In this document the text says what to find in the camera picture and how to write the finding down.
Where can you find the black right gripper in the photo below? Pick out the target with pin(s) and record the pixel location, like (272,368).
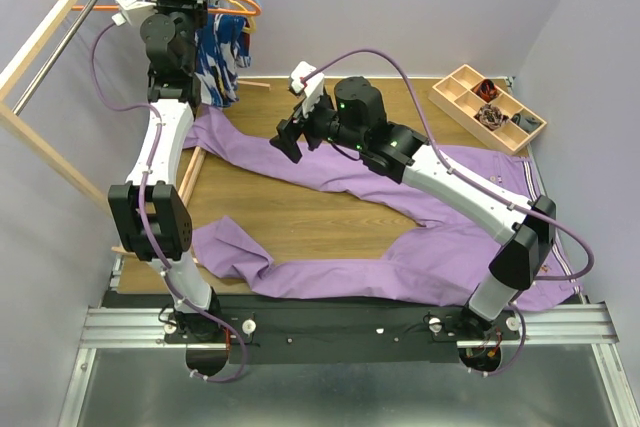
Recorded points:
(288,131)

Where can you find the purple trousers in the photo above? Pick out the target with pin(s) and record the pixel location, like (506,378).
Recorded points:
(328,227)

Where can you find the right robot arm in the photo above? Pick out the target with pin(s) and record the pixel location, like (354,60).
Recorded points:
(354,117)

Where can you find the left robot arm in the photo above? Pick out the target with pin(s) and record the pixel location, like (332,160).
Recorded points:
(151,218)

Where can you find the blue white patterned garment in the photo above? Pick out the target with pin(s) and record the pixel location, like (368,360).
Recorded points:
(223,47)

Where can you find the wooden compartment tray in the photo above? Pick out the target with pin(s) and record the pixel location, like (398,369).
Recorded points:
(453,95)

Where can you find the red black rolled item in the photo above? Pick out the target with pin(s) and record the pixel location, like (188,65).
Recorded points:
(486,90)

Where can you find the patterned rolled item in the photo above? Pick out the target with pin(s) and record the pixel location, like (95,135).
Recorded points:
(491,117)

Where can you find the wooden clothes rack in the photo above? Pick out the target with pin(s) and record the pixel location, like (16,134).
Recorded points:
(43,217)

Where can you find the grey rolled item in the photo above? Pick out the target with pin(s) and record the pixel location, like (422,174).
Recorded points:
(527,123)

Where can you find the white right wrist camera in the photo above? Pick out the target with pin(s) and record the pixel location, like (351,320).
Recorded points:
(305,82)

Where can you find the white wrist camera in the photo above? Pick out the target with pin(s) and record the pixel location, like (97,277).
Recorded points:
(132,12)
(305,82)

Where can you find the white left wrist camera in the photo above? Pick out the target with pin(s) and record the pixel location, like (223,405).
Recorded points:
(132,12)

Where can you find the black mounting base plate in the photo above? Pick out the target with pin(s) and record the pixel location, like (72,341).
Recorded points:
(335,331)

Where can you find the aluminium rail frame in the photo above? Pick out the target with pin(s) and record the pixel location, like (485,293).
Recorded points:
(127,375)

